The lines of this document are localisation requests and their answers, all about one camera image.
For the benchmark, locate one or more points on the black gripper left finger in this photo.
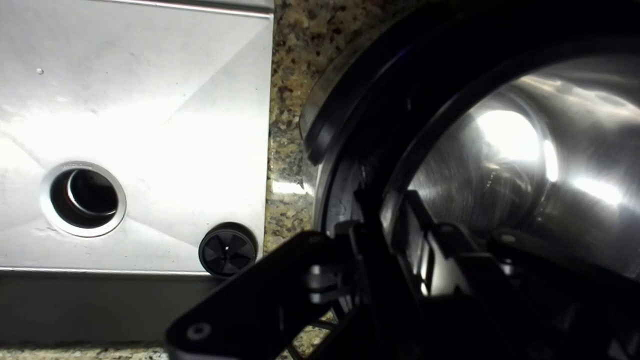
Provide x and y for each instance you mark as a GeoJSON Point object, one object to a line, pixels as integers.
{"type": "Point", "coordinates": [263, 309]}

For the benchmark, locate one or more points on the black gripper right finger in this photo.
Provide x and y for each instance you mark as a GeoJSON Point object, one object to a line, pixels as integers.
{"type": "Point", "coordinates": [511, 296]}

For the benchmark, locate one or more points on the metal pot bowl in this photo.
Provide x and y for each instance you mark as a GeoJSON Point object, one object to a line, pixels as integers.
{"type": "Point", "coordinates": [555, 154]}

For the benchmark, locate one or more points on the black sink drain stopper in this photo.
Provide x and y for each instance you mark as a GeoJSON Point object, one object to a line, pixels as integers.
{"type": "Point", "coordinates": [226, 248]}

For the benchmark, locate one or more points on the stainless steel sink basin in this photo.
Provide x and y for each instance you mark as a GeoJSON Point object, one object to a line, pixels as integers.
{"type": "Point", "coordinates": [129, 130]}

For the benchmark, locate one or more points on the black steel pressure cooker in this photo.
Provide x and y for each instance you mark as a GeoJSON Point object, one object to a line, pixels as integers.
{"type": "Point", "coordinates": [403, 82]}

